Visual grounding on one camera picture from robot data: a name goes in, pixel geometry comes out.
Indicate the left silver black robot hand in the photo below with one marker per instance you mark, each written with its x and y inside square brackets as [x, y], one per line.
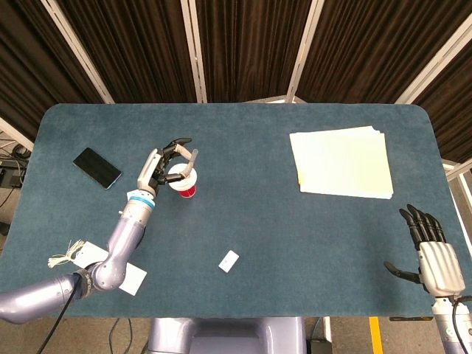
[147, 173]

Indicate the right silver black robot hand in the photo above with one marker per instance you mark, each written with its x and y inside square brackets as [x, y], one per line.
[440, 267]

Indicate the clear plastic strip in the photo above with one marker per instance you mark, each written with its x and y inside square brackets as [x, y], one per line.
[194, 159]

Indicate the right lavender robot arm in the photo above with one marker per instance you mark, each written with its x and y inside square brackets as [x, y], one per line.
[448, 332]

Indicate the left lavender robot arm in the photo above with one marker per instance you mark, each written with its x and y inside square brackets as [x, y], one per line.
[125, 236]

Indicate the red cup with white lid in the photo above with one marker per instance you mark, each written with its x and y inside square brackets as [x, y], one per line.
[186, 186]

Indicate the black smartphone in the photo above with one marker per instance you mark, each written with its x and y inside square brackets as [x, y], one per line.
[96, 168]

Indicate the blue felt table mat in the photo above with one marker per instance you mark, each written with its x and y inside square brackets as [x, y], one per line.
[258, 147]

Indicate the small white rectangular block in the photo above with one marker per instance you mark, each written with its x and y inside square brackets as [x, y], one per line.
[228, 261]

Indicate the dark brown curtain panel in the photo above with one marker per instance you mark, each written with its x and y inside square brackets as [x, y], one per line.
[29, 73]
[368, 48]
[453, 110]
[140, 48]
[250, 48]

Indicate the stack of white paper sheets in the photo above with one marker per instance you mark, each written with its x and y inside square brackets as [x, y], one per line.
[343, 162]

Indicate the black power adapter box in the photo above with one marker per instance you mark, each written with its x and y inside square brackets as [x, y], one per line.
[321, 347]

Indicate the lavender robot torso base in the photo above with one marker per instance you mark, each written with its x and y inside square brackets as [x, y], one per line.
[169, 335]

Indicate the white partition frame post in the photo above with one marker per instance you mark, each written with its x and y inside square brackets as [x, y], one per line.
[305, 48]
[78, 51]
[437, 66]
[16, 135]
[457, 167]
[195, 51]

